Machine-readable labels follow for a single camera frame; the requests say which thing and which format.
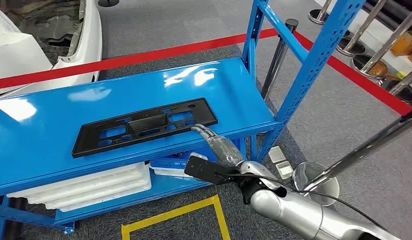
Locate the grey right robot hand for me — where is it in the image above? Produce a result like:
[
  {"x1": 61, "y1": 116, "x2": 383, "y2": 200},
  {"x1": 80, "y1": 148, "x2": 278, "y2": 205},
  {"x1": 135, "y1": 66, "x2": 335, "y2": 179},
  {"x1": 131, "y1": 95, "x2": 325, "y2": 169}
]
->
[{"x1": 191, "y1": 123, "x2": 245, "y2": 168}]

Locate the long black plastic bracket part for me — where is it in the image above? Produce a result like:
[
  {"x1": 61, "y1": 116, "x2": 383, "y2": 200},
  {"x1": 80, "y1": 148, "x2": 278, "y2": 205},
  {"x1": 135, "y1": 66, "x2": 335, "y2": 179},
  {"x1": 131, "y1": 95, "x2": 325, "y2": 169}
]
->
[{"x1": 71, "y1": 97, "x2": 219, "y2": 159}]

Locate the blue metal shelf rack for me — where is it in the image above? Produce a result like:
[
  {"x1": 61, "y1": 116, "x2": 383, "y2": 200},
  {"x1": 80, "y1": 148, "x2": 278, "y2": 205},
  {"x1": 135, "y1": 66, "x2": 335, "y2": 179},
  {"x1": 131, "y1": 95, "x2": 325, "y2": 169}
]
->
[{"x1": 0, "y1": 0, "x2": 367, "y2": 240}]

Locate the plain metal floor plate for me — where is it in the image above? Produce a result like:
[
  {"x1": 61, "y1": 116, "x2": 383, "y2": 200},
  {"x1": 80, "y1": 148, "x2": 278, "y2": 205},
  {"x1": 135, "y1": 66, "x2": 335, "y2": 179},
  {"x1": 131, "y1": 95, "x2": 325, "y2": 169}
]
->
[{"x1": 268, "y1": 146, "x2": 286, "y2": 164}]

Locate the white plastic bin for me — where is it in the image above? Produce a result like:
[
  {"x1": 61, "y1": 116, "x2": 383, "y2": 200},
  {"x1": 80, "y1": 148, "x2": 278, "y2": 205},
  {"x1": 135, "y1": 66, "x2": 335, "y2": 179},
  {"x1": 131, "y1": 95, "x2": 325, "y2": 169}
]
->
[{"x1": 149, "y1": 165, "x2": 195, "y2": 179}]

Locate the metal floor socket plate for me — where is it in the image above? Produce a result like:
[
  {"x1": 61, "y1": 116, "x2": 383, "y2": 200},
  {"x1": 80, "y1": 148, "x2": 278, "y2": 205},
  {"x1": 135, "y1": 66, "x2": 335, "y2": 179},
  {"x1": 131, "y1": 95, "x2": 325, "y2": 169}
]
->
[{"x1": 276, "y1": 160, "x2": 294, "y2": 180}]

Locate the black-topped chrome stanchion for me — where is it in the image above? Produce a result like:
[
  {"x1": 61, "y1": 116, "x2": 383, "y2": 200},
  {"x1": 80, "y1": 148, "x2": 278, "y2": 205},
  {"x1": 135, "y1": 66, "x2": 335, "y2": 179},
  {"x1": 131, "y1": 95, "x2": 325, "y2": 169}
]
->
[
  {"x1": 291, "y1": 110, "x2": 412, "y2": 208},
  {"x1": 260, "y1": 18, "x2": 299, "y2": 102}
]

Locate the red barrier belt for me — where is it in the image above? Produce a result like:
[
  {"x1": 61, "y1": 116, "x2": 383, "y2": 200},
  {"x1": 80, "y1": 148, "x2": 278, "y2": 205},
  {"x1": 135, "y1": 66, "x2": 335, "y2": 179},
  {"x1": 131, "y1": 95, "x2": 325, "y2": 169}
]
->
[{"x1": 0, "y1": 28, "x2": 279, "y2": 91}]

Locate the white tray stack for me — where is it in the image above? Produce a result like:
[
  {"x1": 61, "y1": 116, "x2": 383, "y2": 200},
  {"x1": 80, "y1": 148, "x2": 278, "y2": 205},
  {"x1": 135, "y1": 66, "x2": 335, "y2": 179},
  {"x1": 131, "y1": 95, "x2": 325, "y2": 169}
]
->
[{"x1": 7, "y1": 161, "x2": 153, "y2": 213}]

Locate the white car body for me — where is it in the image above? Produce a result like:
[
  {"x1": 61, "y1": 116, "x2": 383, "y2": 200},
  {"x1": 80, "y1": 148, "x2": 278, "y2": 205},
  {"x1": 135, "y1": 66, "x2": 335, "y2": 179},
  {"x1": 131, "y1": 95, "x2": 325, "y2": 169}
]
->
[{"x1": 0, "y1": 0, "x2": 104, "y2": 99}]

